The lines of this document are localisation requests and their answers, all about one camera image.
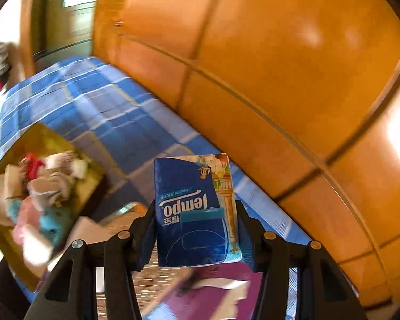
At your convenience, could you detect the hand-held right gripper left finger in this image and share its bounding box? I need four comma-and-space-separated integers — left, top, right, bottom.
23, 200, 159, 320

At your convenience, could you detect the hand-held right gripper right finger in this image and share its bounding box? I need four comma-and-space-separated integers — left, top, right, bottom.
235, 200, 367, 320

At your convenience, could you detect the blue tissue packet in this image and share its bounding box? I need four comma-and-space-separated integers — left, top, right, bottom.
153, 153, 243, 268

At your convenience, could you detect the blue plush toy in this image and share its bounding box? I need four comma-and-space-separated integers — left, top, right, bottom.
7, 203, 75, 244

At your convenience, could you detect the pink cloth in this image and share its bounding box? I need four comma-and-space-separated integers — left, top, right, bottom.
13, 197, 42, 241

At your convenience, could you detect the red plush toy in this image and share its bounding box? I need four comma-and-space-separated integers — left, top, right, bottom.
20, 153, 45, 179

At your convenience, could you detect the ornate metallic tissue box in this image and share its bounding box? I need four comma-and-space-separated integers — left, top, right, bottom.
77, 202, 194, 320

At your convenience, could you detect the purple carton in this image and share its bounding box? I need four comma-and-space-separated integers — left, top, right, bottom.
143, 262, 264, 320

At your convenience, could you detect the blue plaid tablecloth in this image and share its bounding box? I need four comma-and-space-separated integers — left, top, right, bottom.
0, 57, 314, 320

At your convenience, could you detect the wooden wardrobe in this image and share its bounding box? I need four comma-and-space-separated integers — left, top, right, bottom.
91, 0, 400, 310

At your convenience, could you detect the wooden door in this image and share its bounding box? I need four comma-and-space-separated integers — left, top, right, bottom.
30, 0, 102, 61

